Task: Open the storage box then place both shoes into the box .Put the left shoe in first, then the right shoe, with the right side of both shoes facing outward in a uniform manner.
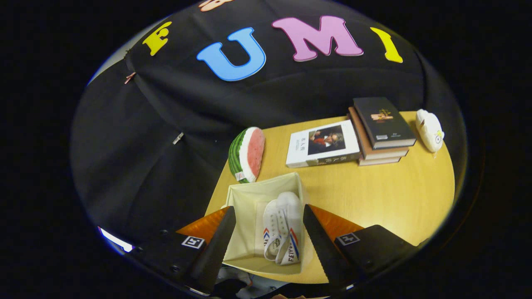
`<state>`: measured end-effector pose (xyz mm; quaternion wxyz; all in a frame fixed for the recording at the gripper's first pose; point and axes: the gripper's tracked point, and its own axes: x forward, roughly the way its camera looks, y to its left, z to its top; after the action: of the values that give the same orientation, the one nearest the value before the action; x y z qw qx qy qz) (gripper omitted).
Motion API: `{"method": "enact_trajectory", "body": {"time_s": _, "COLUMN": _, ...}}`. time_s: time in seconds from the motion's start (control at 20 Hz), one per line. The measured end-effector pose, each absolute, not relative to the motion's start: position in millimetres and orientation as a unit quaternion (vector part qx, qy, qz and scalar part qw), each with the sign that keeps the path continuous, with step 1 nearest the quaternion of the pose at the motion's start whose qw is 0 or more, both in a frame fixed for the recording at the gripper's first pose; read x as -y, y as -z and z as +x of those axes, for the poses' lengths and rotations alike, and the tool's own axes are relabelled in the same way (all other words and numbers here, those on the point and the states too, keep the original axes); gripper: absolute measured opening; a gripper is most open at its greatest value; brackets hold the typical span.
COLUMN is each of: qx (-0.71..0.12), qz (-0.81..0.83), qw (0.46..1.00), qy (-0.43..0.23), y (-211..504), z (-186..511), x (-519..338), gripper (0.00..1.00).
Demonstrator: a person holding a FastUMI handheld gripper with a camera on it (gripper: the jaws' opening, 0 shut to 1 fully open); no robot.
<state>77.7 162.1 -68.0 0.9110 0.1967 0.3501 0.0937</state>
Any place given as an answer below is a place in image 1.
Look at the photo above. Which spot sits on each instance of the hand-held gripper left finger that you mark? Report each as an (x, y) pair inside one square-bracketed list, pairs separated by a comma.
[(216, 253)]

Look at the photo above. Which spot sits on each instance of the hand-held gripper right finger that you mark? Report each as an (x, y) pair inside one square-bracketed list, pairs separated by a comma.
[(322, 253)]

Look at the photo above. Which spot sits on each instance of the white canvas shoe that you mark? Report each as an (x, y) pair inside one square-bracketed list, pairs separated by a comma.
[(294, 220), (271, 224)]

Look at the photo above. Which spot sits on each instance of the beige fabric storage box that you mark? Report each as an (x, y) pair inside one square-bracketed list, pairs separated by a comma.
[(249, 203)]

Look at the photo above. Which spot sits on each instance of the person's clothing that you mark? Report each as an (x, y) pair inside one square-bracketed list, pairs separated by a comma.
[(257, 286)]

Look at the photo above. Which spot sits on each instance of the computer monitor screen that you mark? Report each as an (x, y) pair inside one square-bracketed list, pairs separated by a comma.
[(117, 241)]

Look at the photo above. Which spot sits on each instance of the watermelon slice plush toy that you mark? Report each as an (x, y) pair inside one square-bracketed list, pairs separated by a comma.
[(251, 153)]

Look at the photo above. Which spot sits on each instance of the white portrait cover book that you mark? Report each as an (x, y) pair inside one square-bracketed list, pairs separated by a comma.
[(299, 149)]

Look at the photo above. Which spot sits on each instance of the black cover book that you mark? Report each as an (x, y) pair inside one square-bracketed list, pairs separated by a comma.
[(382, 124)]

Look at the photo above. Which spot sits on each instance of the black backdrop cloth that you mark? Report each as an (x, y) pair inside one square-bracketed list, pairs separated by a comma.
[(166, 108)]

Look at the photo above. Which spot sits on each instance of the white plush pouch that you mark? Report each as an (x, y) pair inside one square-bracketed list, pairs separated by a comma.
[(430, 131)]

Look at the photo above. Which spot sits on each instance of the pink clothespin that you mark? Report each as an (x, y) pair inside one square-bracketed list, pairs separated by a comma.
[(130, 77)]

